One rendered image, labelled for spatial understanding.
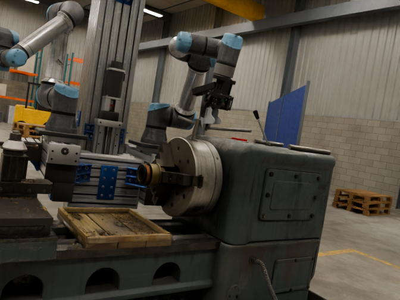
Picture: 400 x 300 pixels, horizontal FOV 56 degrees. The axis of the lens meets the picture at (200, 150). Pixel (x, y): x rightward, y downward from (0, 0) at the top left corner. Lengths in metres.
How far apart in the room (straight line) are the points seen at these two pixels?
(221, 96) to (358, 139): 11.31
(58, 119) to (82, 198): 0.41
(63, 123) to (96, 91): 0.32
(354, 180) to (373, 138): 1.40
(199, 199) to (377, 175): 10.97
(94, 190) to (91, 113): 0.44
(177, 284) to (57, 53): 1.27
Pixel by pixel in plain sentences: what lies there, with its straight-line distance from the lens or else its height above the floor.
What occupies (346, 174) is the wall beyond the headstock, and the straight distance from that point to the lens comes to 12.68.
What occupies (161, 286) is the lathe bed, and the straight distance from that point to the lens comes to 1.41.
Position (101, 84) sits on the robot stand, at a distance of 2.14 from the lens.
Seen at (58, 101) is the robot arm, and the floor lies 1.31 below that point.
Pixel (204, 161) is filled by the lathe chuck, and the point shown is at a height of 1.17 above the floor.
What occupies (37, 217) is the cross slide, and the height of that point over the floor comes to 0.97.
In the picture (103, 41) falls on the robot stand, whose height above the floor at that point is 1.67.
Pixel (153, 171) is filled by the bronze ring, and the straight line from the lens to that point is 1.39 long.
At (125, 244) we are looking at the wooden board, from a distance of 1.26.
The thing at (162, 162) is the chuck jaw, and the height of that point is 1.13.
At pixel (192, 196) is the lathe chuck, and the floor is 1.04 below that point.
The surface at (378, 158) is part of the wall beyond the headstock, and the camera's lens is 12.21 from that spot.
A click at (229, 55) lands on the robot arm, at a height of 1.56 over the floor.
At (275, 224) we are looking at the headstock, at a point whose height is 0.94.
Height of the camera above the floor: 1.28
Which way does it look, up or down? 3 degrees down
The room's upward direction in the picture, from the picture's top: 9 degrees clockwise
